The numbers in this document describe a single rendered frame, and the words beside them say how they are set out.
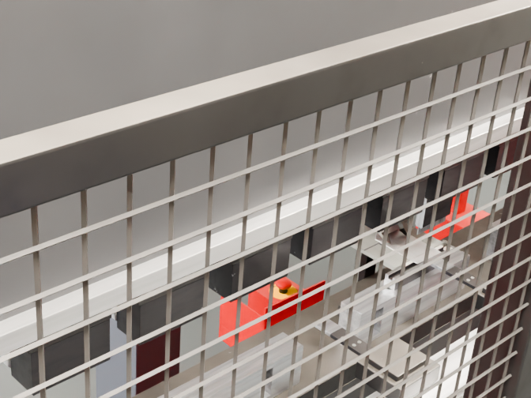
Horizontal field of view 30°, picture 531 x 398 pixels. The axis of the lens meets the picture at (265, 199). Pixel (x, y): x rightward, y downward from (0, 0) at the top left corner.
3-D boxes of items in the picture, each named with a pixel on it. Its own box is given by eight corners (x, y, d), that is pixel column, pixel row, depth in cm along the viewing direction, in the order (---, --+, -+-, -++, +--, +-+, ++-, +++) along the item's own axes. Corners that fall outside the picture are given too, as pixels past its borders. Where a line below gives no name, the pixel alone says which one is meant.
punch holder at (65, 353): (81, 333, 164) (80, 249, 156) (112, 358, 159) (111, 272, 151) (1, 369, 155) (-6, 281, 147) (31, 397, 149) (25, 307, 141)
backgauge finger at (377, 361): (339, 317, 206) (341, 297, 204) (438, 380, 190) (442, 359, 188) (298, 339, 198) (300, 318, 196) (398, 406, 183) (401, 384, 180)
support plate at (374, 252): (359, 202, 249) (360, 198, 249) (443, 245, 233) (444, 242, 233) (310, 223, 238) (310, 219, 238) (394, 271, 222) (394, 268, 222)
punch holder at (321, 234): (329, 223, 202) (337, 151, 194) (360, 241, 196) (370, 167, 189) (276, 247, 192) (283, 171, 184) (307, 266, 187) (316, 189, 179)
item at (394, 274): (438, 255, 233) (440, 245, 232) (449, 260, 231) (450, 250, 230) (383, 284, 221) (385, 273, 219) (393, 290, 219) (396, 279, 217)
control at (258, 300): (276, 310, 263) (280, 253, 254) (318, 339, 253) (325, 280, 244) (218, 338, 250) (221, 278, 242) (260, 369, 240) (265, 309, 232)
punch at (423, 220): (441, 219, 226) (447, 182, 222) (448, 223, 225) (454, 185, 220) (413, 233, 220) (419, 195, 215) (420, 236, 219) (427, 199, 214)
